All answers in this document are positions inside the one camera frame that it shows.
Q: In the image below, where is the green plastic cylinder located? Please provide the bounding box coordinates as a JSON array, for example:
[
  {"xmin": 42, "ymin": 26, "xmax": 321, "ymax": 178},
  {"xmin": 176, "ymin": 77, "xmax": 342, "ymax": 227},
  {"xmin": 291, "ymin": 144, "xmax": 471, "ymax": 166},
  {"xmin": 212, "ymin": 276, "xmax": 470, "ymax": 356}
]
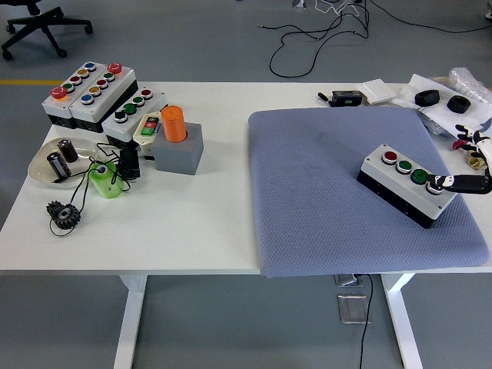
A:
[{"xmin": 88, "ymin": 161, "xmax": 126, "ymax": 199}]

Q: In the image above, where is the white floor cable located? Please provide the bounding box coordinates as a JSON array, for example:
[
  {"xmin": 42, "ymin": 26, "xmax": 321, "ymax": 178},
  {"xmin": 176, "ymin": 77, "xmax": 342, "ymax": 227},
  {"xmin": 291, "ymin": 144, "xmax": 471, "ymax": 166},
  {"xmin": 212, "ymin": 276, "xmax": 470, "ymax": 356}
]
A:
[{"xmin": 314, "ymin": 0, "xmax": 361, "ymax": 16}]

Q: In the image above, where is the grey-blue textured mat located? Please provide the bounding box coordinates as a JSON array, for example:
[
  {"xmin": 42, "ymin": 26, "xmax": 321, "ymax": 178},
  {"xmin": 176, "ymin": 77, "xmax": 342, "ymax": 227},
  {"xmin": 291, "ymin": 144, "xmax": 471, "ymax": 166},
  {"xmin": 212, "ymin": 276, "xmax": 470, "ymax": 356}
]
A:
[{"xmin": 248, "ymin": 106, "xmax": 490, "ymax": 278}]

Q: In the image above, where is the black rubber ring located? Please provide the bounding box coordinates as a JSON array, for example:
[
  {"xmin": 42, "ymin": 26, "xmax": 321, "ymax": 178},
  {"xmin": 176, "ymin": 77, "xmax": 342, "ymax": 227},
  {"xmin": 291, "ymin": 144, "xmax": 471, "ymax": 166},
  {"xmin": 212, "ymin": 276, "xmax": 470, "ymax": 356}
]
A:
[
  {"xmin": 414, "ymin": 89, "xmax": 442, "ymax": 108},
  {"xmin": 447, "ymin": 95, "xmax": 471, "ymax": 115}
]

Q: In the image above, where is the small black adapter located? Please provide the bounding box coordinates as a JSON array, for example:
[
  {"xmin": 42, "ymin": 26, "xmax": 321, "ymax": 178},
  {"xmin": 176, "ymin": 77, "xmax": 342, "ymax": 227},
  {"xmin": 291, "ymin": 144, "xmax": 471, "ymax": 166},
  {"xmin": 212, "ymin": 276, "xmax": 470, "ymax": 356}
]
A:
[{"xmin": 118, "ymin": 148, "xmax": 141, "ymax": 180}]

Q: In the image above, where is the clear bubble wrap bag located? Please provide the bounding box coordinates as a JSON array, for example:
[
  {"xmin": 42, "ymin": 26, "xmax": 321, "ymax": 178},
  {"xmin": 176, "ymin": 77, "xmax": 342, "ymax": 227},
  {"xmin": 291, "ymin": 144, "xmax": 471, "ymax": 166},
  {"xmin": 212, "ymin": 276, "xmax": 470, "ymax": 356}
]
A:
[{"xmin": 448, "ymin": 67, "xmax": 492, "ymax": 104}]

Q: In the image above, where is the white square switch panel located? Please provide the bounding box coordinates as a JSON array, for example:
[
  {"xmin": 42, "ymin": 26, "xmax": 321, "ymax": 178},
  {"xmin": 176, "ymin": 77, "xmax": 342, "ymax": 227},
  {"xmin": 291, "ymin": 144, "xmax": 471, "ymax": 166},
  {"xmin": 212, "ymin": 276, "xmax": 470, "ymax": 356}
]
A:
[{"xmin": 361, "ymin": 78, "xmax": 397, "ymax": 105}]

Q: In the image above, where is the grey four-button control box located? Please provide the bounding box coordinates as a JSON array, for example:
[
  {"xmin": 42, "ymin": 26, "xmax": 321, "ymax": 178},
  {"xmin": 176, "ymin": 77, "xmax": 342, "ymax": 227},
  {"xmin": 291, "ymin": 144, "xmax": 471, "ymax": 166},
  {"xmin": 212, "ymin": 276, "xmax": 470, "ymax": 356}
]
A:
[
  {"xmin": 102, "ymin": 87, "xmax": 169, "ymax": 149},
  {"xmin": 356, "ymin": 144, "xmax": 458, "ymax": 231}
]

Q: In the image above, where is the grey block with hole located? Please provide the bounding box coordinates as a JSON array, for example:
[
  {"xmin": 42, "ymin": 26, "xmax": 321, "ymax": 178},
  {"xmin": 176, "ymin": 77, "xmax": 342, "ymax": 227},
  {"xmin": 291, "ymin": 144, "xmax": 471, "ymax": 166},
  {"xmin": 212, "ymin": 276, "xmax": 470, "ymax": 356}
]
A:
[{"xmin": 152, "ymin": 122, "xmax": 204, "ymax": 176}]

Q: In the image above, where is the black office chair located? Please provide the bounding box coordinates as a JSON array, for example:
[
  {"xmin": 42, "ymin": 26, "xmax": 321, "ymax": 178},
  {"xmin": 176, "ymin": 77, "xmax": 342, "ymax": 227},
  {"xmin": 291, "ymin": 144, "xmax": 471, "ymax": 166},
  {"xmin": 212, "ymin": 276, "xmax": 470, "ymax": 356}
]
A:
[{"xmin": 0, "ymin": 0, "xmax": 94, "ymax": 62}]

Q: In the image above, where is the silver floor socket plate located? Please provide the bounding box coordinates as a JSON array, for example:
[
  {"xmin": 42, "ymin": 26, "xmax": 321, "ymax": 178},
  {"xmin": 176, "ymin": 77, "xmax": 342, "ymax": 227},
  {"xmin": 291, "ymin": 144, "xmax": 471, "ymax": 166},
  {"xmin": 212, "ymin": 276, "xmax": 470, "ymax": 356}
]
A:
[
  {"xmin": 334, "ymin": 273, "xmax": 366, "ymax": 288},
  {"xmin": 337, "ymin": 294, "xmax": 372, "ymax": 325}
]

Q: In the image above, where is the brass valve with red handle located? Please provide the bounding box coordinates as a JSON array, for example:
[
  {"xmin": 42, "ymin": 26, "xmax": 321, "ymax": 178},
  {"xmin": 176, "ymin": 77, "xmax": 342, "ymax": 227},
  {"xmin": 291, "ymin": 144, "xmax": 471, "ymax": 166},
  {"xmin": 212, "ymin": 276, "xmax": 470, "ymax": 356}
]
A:
[{"xmin": 452, "ymin": 138, "xmax": 486, "ymax": 170}]

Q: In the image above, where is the black power cable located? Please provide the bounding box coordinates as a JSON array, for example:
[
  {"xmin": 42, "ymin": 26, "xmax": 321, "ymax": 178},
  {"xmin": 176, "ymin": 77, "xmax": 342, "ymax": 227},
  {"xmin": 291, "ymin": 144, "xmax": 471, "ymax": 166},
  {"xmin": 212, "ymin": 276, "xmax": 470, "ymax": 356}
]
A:
[{"xmin": 359, "ymin": 273, "xmax": 374, "ymax": 369}]

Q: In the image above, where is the grey five-button control box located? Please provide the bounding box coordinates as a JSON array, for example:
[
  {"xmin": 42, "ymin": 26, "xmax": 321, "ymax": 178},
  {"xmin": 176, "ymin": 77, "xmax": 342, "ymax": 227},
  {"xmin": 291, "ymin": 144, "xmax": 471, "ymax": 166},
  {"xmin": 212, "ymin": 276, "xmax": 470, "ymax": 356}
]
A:
[
  {"xmin": 68, "ymin": 62, "xmax": 138, "ymax": 135},
  {"xmin": 41, "ymin": 61, "xmax": 101, "ymax": 129}
]

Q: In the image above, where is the cream two-button switch box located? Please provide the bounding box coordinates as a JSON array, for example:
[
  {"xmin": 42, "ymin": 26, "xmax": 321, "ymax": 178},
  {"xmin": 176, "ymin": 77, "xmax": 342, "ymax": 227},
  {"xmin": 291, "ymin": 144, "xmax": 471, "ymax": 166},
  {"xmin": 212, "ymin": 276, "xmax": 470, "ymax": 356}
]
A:
[{"xmin": 132, "ymin": 111, "xmax": 165, "ymax": 161}]

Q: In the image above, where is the black capacitor with grey stripe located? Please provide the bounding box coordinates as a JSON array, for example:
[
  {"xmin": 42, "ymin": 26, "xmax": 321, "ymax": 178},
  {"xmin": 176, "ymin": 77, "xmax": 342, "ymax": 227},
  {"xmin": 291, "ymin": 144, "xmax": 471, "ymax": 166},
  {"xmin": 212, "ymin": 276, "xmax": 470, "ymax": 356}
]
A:
[{"xmin": 46, "ymin": 151, "xmax": 71, "ymax": 181}]

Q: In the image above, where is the silver shallow dish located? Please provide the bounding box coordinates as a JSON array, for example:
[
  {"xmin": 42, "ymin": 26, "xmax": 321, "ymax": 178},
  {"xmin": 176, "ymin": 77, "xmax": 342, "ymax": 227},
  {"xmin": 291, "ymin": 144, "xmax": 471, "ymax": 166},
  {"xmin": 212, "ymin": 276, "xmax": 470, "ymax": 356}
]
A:
[{"xmin": 28, "ymin": 137, "xmax": 101, "ymax": 189}]

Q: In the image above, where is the clear plastic bag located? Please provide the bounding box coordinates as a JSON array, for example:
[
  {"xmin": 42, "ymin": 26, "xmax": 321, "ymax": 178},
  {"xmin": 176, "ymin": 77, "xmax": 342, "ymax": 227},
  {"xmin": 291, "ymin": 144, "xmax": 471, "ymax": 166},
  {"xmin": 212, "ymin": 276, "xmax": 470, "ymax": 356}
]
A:
[{"xmin": 417, "ymin": 108, "xmax": 453, "ymax": 138}]

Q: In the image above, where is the brown capacitor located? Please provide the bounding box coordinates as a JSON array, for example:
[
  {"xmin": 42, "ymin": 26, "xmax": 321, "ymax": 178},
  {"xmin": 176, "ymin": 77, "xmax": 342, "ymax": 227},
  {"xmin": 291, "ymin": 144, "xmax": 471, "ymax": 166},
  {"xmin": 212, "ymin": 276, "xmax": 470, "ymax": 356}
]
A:
[{"xmin": 57, "ymin": 138, "xmax": 79, "ymax": 163}]

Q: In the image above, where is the long black floor cable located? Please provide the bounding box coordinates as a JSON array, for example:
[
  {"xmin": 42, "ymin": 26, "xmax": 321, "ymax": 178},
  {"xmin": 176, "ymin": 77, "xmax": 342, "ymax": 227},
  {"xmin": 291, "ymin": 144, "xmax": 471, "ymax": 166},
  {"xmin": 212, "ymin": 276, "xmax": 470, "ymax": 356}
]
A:
[{"xmin": 368, "ymin": 0, "xmax": 492, "ymax": 34}]

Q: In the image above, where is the white foam sheet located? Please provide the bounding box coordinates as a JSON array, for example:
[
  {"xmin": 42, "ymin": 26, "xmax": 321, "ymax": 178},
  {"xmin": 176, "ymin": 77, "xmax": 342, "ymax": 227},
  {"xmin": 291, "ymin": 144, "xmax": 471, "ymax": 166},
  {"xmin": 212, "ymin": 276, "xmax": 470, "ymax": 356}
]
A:
[{"xmin": 391, "ymin": 73, "xmax": 492, "ymax": 139}]

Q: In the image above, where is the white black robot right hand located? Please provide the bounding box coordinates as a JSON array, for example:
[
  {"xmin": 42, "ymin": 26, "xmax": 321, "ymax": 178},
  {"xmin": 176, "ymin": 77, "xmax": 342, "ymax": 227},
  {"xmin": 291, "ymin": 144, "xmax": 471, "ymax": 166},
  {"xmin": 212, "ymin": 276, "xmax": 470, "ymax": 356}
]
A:
[{"xmin": 425, "ymin": 123, "xmax": 492, "ymax": 196}]

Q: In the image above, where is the thin black wire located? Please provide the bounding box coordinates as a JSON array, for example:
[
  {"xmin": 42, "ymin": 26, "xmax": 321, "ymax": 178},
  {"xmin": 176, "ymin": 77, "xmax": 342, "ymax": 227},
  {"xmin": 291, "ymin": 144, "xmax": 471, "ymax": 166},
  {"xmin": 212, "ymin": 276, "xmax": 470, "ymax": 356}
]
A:
[{"xmin": 48, "ymin": 142, "xmax": 134, "ymax": 238}]

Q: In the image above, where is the black device with green label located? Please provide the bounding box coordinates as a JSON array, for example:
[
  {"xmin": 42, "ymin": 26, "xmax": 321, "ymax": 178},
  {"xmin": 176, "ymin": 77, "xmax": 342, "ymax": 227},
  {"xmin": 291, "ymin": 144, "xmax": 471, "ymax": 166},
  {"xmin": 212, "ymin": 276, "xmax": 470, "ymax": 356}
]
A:
[{"xmin": 331, "ymin": 90, "xmax": 364, "ymax": 108}]

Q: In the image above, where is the black bevel gear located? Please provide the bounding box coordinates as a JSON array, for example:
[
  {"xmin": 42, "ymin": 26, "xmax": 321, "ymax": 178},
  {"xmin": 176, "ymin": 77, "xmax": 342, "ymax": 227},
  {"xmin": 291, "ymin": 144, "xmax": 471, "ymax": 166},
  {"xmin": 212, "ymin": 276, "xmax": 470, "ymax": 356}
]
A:
[{"xmin": 45, "ymin": 200, "xmax": 83, "ymax": 231}]

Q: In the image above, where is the white table leg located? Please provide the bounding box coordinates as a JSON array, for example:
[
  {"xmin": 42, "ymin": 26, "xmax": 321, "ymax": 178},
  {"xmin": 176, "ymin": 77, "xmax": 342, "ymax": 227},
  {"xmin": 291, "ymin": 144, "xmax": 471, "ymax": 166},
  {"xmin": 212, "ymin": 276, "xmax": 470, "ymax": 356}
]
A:
[
  {"xmin": 381, "ymin": 273, "xmax": 424, "ymax": 369},
  {"xmin": 113, "ymin": 274, "xmax": 149, "ymax": 369}
]

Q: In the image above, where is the orange cylinder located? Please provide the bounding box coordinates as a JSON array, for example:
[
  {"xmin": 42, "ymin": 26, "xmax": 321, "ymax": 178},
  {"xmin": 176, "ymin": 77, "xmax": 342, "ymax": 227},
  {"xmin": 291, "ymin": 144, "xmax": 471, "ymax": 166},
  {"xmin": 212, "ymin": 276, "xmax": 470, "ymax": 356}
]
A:
[{"xmin": 160, "ymin": 105, "xmax": 188, "ymax": 144}]

